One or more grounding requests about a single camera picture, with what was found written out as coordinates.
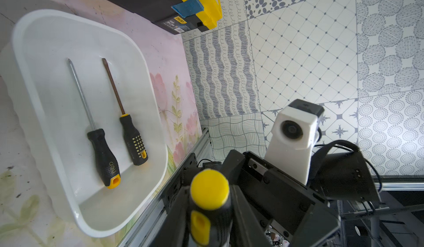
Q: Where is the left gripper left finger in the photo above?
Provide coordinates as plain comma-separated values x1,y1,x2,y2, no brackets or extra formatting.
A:
150,186,192,247

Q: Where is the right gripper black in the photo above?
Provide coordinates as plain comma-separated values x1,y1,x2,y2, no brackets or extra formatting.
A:
221,150,341,247

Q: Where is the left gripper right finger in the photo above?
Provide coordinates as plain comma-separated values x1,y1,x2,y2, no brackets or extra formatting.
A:
230,185,270,247

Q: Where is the black yellow oval-grip screwdriver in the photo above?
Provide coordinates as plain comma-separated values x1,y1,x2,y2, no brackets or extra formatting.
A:
187,169,233,247

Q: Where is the black yellow-dotted brown-shaft screwdriver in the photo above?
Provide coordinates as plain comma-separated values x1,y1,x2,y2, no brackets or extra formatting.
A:
102,58,149,166

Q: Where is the black handle yellow-end screwdriver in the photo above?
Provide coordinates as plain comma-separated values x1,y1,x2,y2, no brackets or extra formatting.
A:
67,58,121,189

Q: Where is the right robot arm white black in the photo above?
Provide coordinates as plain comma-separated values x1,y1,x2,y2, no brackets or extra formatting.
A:
220,141,380,247

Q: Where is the white plastic storage box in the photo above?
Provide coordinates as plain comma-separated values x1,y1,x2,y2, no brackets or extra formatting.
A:
1,9,168,238

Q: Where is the yellow black toolbox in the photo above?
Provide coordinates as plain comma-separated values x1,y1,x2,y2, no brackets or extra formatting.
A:
108,0,223,35

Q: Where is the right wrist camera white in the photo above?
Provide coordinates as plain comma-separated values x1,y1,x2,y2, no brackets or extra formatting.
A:
265,99,325,185

